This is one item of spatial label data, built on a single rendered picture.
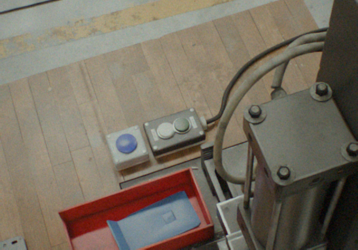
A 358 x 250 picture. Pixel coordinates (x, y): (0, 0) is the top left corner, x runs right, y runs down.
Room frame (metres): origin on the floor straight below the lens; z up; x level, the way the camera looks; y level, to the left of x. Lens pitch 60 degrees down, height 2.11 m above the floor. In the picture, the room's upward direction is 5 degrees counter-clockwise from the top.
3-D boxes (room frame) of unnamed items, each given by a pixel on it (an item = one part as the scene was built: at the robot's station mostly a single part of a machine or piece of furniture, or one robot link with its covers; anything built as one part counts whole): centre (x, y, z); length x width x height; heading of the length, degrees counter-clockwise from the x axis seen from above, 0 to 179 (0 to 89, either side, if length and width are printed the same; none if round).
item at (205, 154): (0.55, -0.06, 0.95); 0.06 x 0.03 x 0.09; 14
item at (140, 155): (0.63, 0.10, 0.90); 0.07 x 0.07 x 0.06; 14
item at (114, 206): (0.47, 0.09, 0.93); 0.25 x 0.12 x 0.06; 104
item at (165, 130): (0.65, 0.03, 0.93); 0.03 x 0.03 x 0.02
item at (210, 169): (0.49, -0.07, 0.95); 0.15 x 0.03 x 0.10; 14
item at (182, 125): (0.66, 0.00, 0.93); 0.03 x 0.03 x 0.02
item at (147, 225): (0.47, 0.06, 0.92); 0.15 x 0.07 x 0.03; 111
